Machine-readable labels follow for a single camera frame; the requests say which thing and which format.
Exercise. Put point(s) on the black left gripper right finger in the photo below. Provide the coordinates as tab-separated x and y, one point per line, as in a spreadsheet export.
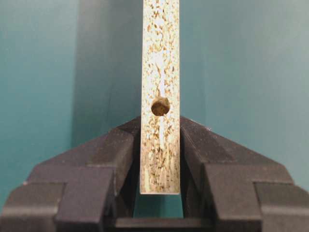
236	189

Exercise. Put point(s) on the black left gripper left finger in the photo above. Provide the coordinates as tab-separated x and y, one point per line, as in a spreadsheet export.
76	190

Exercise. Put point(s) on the white particle board plank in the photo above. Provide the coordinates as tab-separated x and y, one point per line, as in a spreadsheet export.
160	98

